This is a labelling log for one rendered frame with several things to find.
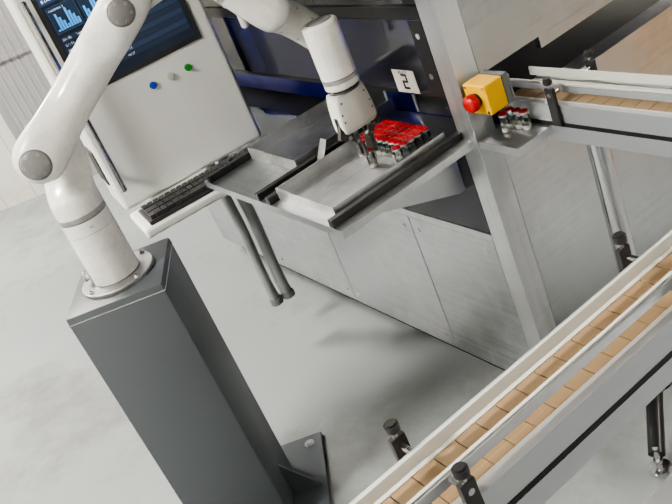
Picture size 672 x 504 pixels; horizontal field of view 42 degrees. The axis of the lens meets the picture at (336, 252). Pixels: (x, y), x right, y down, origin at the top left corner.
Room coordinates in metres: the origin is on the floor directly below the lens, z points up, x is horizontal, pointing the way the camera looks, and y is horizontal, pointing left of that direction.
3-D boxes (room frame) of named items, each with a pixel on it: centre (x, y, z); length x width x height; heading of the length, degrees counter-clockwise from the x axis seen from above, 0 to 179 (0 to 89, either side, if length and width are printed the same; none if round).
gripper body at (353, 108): (1.94, -0.17, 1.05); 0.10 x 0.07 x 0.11; 114
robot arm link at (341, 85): (1.94, -0.17, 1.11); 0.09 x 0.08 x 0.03; 114
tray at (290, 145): (2.30, -0.10, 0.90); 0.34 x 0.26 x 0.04; 114
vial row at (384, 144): (1.97, -0.21, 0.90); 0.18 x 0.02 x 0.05; 24
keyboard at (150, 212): (2.49, 0.29, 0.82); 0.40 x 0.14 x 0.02; 107
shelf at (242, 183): (2.11, -0.10, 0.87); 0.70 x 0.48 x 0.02; 24
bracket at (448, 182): (1.88, -0.20, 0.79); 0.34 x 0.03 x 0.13; 114
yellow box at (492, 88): (1.81, -0.45, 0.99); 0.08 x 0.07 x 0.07; 114
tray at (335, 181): (1.94, -0.13, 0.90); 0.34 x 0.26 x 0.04; 114
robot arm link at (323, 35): (1.95, -0.17, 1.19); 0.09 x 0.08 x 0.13; 175
